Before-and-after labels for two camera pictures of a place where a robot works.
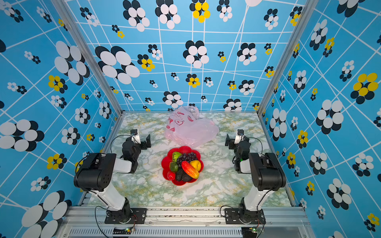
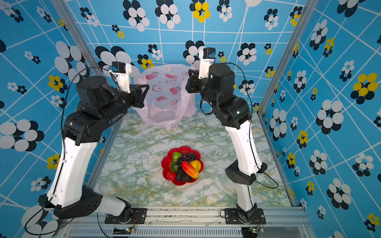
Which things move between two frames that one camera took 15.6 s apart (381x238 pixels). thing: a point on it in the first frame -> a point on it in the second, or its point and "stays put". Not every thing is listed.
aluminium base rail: [89, 222] stays put
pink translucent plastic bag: [184, 127] -> [166, 102]
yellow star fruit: [197, 164] stays put
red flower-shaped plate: [166, 161] stays put
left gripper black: [143, 145] -> [137, 95]
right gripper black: [232, 143] -> [195, 89]
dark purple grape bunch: [188, 157] stays put
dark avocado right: [186, 178] stays put
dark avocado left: [179, 174] stays put
